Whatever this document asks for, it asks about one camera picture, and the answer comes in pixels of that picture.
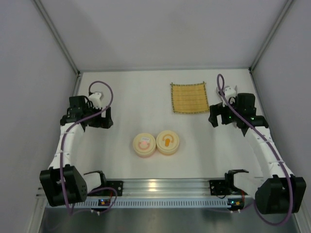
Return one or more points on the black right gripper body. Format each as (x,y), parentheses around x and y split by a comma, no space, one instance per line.
(216,115)

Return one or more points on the left upright frame post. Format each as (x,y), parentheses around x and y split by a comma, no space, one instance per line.
(56,35)

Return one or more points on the cream lid with pink handle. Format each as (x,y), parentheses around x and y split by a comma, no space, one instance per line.
(144,142)

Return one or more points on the orange bowl white inside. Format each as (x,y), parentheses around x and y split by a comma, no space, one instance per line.
(167,152)

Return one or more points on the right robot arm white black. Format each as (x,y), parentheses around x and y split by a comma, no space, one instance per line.
(279,190)

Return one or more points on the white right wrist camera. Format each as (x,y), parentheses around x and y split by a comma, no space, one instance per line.
(230,92)

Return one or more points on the slotted grey cable duct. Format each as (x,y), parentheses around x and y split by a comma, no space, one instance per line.
(205,202)

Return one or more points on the cream lid with orange handle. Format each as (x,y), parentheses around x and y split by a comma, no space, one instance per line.
(167,139)

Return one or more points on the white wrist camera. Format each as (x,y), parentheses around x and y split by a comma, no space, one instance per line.
(96,99)
(230,92)

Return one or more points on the right upright frame post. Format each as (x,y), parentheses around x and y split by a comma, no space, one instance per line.
(271,33)

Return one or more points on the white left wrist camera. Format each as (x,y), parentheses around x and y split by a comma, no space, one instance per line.
(96,99)

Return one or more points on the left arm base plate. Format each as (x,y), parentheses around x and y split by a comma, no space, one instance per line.
(117,185)

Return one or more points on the bamboo mat green edge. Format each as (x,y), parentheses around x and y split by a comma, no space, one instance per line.
(189,99)

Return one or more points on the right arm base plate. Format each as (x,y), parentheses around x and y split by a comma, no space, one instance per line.
(224,188)

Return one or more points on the pink bowl white inside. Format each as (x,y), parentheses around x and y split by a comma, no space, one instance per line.
(144,154)

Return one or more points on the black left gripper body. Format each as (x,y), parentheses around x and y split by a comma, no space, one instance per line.
(104,119)

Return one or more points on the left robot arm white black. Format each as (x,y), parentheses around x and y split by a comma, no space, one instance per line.
(63,183)

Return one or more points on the aluminium frame rail front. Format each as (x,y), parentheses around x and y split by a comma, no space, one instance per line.
(167,187)

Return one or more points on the upright frame post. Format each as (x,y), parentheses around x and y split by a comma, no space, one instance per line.
(271,33)
(56,35)

